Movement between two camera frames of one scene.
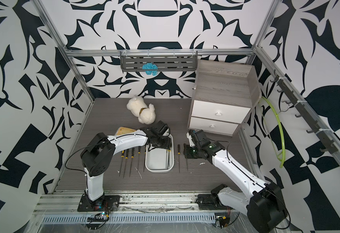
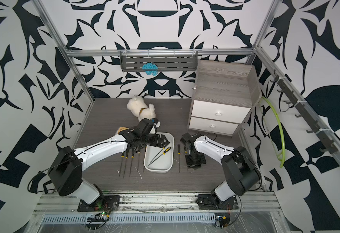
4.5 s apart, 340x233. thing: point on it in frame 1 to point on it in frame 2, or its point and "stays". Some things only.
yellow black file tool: [126, 158] stays
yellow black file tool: [139, 152] stays
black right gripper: [186, 153] to [193, 166]
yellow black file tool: [144, 158] stays
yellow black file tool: [132, 157] stays
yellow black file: [169, 150] to [163, 153]
